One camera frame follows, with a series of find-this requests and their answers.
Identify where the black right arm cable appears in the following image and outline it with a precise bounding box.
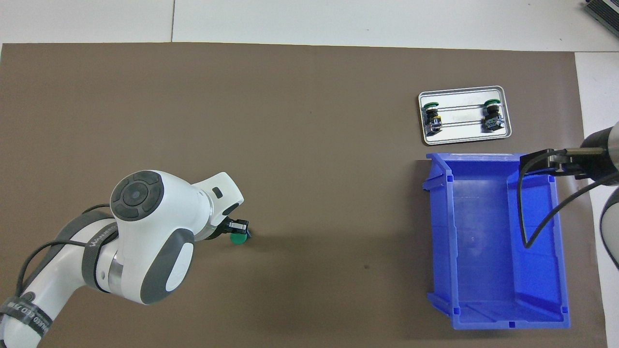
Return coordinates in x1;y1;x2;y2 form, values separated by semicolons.
516;147;619;249

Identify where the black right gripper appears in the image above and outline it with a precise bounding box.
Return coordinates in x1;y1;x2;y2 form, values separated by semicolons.
554;127;619;187

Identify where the brown table mat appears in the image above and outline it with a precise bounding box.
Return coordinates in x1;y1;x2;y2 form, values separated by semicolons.
0;43;607;348

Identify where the grey ribbed device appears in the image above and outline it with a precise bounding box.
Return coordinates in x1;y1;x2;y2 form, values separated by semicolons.
583;0;619;37

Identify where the grey metal tray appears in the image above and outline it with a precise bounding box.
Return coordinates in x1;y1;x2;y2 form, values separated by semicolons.
418;86;512;145

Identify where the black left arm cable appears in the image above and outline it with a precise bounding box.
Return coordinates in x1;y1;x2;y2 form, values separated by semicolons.
15;203;117;310

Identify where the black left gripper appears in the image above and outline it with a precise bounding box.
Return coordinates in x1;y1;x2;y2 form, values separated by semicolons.
209;217;250;241

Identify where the blue plastic storage bin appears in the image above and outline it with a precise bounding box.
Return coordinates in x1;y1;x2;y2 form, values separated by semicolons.
422;152;571;331

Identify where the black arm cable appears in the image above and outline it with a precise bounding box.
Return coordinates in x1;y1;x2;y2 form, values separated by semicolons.
15;203;117;310
516;147;619;249

